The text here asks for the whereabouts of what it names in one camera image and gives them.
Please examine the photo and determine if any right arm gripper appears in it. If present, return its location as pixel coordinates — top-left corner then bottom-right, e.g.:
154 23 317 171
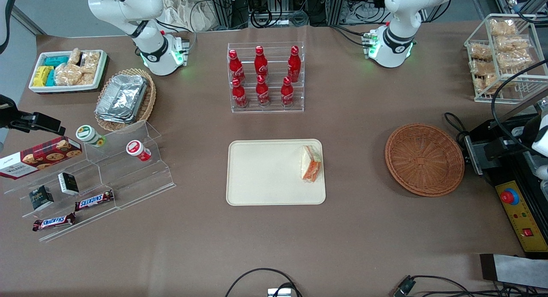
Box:
0 95 66 136

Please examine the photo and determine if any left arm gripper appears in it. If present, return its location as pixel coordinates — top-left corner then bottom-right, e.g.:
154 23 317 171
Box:
484 114 548 161

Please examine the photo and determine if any plastic triangle sandwich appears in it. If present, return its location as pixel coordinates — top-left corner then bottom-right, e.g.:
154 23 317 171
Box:
301 145 322 183

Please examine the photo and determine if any round brown wicker basket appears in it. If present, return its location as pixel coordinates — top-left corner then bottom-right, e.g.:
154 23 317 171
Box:
384 123 465 198

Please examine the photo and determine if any oval light wicker basket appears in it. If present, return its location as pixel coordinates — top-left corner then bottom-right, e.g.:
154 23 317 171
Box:
94 68 157 133

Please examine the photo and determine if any cream plastic tray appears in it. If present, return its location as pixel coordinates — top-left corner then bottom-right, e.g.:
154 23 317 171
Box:
226 139 327 206

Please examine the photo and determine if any red tartan cookie box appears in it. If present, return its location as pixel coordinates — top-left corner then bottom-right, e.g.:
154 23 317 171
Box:
0 137 83 180

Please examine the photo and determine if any white rectangular snack bin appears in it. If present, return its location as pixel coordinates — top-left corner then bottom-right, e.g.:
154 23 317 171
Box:
28 50 109 94

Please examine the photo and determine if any yellow snack pack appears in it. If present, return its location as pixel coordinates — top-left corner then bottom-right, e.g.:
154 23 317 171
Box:
33 66 54 87

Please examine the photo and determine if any green lidded white cup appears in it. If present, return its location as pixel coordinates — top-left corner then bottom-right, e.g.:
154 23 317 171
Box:
76 125 106 148

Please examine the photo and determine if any aluminium foil container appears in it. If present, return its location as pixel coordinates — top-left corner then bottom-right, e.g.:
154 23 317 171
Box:
95 81 142 124
101 74 148 118

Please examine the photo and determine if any small dark box white side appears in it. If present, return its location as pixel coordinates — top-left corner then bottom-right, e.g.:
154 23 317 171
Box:
58 172 80 196

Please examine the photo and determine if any black sealing machine yellow panel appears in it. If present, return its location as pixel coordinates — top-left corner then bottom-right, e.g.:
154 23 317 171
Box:
465 89 548 260

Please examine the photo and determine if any small black box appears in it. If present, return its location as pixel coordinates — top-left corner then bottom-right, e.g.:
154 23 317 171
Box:
29 185 55 211

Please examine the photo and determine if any clear acrylic stepped stand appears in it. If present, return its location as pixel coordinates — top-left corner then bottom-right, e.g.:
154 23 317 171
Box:
0 158 119 243
83 119 176 210

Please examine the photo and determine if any Snickers chocolate bar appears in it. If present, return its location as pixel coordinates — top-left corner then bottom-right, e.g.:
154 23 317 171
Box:
33 213 76 232
75 190 115 212

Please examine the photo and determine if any red lidded white cup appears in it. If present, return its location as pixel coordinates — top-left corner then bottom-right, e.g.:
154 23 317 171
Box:
126 140 152 162

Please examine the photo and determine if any grey black flat panel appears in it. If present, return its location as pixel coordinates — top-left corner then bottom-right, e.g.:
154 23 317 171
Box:
479 253 548 289

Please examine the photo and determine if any beige cloth bag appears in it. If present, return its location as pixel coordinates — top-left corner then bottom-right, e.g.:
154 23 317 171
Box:
161 0 217 32

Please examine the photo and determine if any red Coca-Cola bottle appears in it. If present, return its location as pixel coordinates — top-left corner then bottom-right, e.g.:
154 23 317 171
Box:
229 49 245 83
232 77 249 108
288 46 301 83
256 74 271 107
280 77 295 108
254 46 269 77

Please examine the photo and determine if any clear acrylic bottle rack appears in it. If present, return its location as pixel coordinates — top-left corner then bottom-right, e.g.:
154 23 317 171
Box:
227 42 305 113

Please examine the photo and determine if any black machine power cable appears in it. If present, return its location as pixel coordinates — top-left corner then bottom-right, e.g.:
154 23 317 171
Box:
444 112 495 186

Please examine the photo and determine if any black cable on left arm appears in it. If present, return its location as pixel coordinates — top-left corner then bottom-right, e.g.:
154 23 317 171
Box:
491 59 548 154

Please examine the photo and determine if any white wire rack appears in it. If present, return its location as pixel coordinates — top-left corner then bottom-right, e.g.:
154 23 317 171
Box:
465 14 548 104

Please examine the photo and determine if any black cable with connector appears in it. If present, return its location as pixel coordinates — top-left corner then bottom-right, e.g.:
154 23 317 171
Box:
393 275 548 297

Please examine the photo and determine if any aluminium frame post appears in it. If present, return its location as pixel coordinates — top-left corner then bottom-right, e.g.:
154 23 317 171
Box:
210 0 234 28
328 0 345 26

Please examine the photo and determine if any black coiled cable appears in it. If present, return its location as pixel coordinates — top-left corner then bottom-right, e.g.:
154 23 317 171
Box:
250 8 273 29

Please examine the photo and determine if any black looped cable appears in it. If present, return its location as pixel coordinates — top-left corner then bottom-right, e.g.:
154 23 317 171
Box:
224 268 303 297

